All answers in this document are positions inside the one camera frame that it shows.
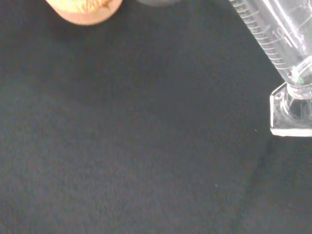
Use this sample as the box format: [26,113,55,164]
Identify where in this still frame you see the black table cloth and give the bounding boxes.
[0,0,312,234]

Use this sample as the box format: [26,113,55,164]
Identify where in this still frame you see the brown cork ring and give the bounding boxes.
[45,0,124,25]

